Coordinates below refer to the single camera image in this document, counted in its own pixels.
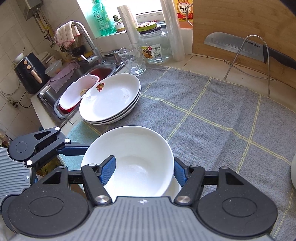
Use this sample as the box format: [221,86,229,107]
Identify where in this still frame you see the white bowl front pale flowers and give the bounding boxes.
[81,126,175,200]

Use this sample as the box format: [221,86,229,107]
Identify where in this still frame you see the white plate fruit print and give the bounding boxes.
[79,73,141,122]

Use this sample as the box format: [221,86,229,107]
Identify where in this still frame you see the white plate with brown stain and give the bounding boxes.
[79,88,141,121]

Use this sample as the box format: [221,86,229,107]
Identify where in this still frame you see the white bowl small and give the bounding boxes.
[290,154,296,188]

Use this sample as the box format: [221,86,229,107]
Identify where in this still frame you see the white bowl pink flowers large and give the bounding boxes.
[163,176,182,201]

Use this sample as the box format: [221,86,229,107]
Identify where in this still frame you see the steel kitchen faucet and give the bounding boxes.
[73,21,105,65]

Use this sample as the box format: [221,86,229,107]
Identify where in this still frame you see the white colander basket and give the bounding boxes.
[59,74,100,110]

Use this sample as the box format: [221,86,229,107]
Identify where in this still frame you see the stainless steel sink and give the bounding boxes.
[36,49,127,127]

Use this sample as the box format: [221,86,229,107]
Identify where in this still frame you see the grey and teal checked towel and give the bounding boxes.
[68,64,295,240]

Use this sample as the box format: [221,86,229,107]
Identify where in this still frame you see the black air fryer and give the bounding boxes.
[15,53,50,94]

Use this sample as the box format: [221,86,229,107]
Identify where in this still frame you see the purple rag on sink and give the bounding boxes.
[49,61,80,93]

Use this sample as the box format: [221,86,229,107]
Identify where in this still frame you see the red wash basin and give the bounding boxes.
[57,68,112,114]

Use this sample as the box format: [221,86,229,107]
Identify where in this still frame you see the clear drinking glass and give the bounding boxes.
[117,44,146,76]

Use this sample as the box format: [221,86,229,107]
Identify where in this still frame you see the pink white dish cloth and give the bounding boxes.
[54,21,80,49]

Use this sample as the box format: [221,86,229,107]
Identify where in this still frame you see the tall plastic wrap roll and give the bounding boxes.
[160,0,185,62]

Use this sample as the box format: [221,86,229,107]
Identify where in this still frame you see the green dish soap bottle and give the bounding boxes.
[92,0,116,36]

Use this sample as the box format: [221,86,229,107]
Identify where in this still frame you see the glass jar green lid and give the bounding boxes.
[136,22,171,64]

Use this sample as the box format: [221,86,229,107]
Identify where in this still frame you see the small potted plant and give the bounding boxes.
[113,15,125,33]

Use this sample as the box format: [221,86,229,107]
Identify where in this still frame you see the short plastic wrap roll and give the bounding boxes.
[117,5,139,44]

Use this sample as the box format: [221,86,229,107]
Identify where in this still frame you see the orange cooking wine bottle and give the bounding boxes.
[173,0,193,29]

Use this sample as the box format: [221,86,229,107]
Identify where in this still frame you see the bamboo cutting board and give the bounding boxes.
[191,0,296,83]

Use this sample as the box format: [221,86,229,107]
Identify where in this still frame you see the wire cutting board stand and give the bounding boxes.
[223,34,271,98]

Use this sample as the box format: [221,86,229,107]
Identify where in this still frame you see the kitchen knife black handle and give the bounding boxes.
[203,32,296,70]

